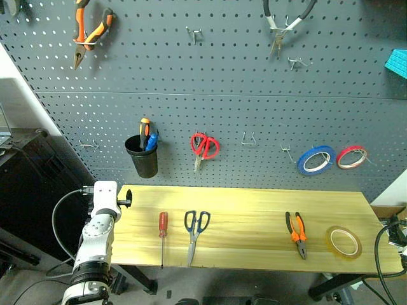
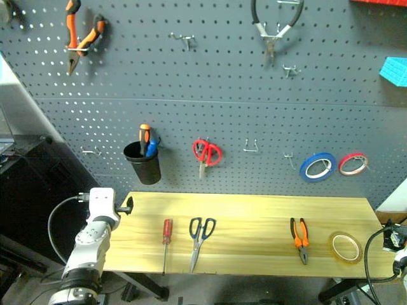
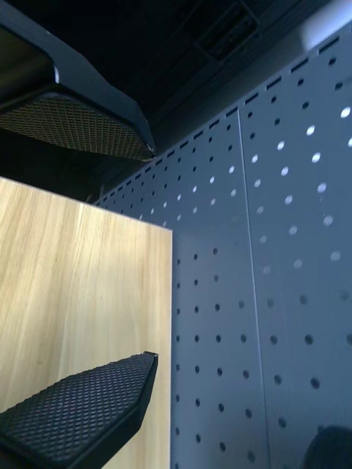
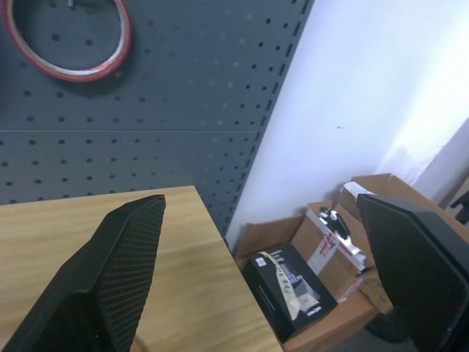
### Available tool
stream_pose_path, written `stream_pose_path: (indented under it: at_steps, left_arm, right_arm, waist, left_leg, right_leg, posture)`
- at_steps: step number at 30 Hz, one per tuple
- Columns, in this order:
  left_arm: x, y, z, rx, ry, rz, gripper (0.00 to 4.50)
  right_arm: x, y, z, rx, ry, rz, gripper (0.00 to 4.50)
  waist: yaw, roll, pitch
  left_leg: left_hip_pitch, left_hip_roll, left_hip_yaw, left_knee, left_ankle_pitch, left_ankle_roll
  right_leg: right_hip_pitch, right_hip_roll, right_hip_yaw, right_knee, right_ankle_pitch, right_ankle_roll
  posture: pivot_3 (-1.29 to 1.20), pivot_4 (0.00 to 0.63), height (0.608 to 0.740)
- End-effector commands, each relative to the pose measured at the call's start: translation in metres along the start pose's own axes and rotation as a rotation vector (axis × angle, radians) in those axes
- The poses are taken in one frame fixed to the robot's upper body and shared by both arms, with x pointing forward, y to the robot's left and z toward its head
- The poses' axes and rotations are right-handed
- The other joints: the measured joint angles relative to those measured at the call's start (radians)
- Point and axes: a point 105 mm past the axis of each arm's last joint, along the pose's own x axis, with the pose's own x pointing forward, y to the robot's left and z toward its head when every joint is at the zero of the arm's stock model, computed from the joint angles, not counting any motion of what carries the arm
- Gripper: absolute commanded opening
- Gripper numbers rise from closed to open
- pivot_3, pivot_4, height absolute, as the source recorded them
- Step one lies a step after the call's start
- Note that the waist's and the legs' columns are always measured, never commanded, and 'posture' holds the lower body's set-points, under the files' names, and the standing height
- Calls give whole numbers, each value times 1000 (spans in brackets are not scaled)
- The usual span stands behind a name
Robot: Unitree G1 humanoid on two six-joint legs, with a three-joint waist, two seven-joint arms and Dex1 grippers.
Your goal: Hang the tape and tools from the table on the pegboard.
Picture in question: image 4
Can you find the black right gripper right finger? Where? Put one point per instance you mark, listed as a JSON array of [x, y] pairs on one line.
[[414, 264]]

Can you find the white and silver flat package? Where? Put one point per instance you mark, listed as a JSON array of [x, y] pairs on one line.
[[335, 242]]

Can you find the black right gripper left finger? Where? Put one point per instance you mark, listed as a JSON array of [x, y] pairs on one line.
[[110, 264]]

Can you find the grey pegboard panel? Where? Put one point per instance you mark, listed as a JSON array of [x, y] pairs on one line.
[[157, 110]]

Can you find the red and white tape roll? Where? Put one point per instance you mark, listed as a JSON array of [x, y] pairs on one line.
[[66, 40]]

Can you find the black product box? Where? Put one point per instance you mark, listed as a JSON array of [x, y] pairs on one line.
[[287, 293]]

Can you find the small brown cardboard box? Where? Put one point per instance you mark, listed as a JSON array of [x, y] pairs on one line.
[[395, 190]]

